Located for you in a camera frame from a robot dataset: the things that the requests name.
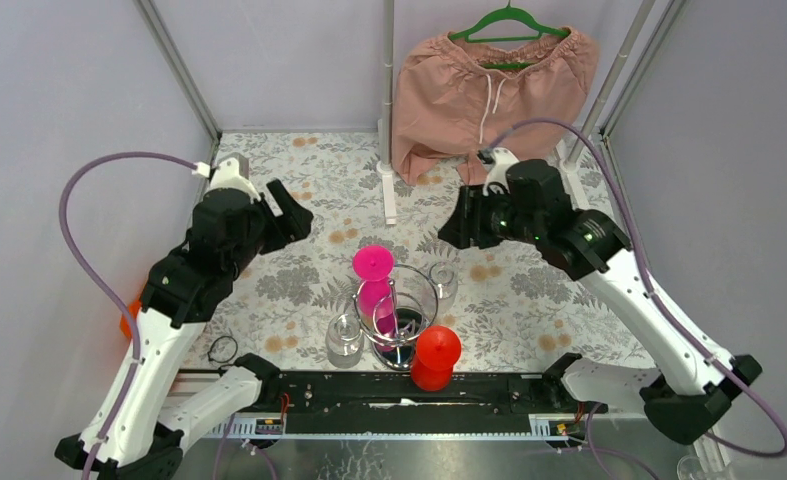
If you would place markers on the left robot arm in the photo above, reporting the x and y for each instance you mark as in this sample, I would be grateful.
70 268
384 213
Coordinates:
131 436

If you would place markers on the clear wine glass left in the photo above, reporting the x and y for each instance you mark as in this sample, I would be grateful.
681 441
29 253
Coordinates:
344 341

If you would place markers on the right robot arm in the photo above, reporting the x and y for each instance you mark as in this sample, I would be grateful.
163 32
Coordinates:
690 387

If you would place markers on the floral table cloth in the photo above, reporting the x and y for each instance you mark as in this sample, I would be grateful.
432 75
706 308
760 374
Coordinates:
512 311

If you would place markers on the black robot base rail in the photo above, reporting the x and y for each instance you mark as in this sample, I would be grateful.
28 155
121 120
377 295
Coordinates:
345 404

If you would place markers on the clear ribbed wine glass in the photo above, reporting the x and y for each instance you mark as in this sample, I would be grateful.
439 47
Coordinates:
444 277

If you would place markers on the chrome wine glass rack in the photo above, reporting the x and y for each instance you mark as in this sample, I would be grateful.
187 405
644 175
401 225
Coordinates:
416 307

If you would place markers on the magenta plastic wine glass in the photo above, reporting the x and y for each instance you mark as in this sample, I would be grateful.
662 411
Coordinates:
373 265

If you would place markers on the green clothes hanger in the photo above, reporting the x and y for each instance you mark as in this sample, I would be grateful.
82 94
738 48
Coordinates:
507 29

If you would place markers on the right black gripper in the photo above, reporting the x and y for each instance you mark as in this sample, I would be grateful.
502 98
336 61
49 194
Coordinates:
463 224

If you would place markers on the pink shorts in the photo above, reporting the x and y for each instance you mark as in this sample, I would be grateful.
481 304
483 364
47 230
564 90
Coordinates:
453 98

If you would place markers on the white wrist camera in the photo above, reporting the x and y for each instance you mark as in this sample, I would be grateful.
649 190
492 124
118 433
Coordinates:
497 162
231 171

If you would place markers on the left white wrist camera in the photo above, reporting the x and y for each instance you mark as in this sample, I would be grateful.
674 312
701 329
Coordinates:
231 171

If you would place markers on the red plastic wine glass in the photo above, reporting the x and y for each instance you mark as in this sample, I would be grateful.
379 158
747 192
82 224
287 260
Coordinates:
438 349

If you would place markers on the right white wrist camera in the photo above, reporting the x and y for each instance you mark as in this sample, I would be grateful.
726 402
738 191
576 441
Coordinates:
497 162

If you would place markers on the orange cloth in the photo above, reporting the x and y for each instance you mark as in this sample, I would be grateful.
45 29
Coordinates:
133 309

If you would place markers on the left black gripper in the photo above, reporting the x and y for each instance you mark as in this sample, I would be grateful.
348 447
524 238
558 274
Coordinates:
268 216

